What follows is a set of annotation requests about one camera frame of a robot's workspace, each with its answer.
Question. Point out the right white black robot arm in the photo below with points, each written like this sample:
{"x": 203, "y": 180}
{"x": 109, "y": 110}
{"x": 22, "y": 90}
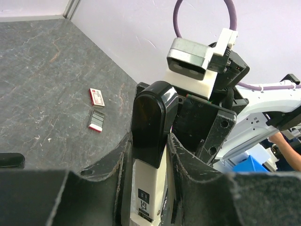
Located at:
{"x": 261, "y": 109}

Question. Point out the blue plastic bin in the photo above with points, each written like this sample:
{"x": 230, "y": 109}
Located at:
{"x": 253, "y": 163}

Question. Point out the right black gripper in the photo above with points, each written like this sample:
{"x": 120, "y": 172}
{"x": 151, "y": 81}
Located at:
{"x": 200, "y": 126}

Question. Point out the red white staple box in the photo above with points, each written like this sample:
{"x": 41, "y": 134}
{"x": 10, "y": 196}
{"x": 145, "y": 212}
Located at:
{"x": 96, "y": 98}

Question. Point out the white black stapler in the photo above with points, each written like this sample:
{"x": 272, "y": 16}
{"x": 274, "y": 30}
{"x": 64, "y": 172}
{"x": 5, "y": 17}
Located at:
{"x": 154, "y": 112}

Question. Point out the person forearm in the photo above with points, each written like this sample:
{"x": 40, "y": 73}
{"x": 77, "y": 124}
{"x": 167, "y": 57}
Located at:
{"x": 292, "y": 157}

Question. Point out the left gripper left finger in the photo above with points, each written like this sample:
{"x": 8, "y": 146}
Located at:
{"x": 99, "y": 195}

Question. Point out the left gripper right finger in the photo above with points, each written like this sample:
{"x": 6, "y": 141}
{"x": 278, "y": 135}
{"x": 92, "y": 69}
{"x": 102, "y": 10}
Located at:
{"x": 202, "y": 196}

